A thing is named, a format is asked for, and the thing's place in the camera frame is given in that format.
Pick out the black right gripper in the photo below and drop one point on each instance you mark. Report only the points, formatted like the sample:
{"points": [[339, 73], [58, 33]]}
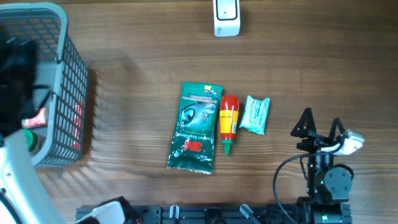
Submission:
{"points": [[316, 141]]}

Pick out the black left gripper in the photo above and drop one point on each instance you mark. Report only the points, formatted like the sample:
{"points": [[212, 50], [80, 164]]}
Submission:
{"points": [[28, 58]]}

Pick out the red white tissue pack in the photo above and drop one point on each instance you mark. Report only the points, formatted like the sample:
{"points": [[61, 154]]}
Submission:
{"points": [[38, 121]]}

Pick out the green round lid container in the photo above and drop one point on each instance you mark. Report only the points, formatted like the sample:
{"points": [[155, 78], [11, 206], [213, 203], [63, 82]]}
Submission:
{"points": [[35, 142]]}

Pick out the light blue wipes pack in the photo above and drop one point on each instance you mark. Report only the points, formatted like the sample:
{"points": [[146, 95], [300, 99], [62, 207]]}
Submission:
{"points": [[255, 115]]}

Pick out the red sauce bottle green cap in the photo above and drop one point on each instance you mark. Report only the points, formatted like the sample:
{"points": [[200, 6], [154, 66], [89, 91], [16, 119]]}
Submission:
{"points": [[229, 111]]}

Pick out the green 3M gloves packet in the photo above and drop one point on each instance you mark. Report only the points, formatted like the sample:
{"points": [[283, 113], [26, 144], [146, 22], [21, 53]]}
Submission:
{"points": [[193, 142]]}

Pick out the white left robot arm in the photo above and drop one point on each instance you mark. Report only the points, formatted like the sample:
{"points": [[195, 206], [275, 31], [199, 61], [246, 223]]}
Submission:
{"points": [[22, 192]]}

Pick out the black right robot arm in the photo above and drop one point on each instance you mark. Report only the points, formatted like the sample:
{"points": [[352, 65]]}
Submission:
{"points": [[328, 184]]}

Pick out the white barcode scanner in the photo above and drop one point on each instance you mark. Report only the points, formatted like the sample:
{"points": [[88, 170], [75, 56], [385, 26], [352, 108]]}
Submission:
{"points": [[227, 19]]}

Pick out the grey plastic basket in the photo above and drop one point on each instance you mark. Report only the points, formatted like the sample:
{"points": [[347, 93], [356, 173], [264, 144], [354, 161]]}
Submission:
{"points": [[61, 72]]}

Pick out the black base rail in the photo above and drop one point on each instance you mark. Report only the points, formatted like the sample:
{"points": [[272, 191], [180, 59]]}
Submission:
{"points": [[217, 214]]}

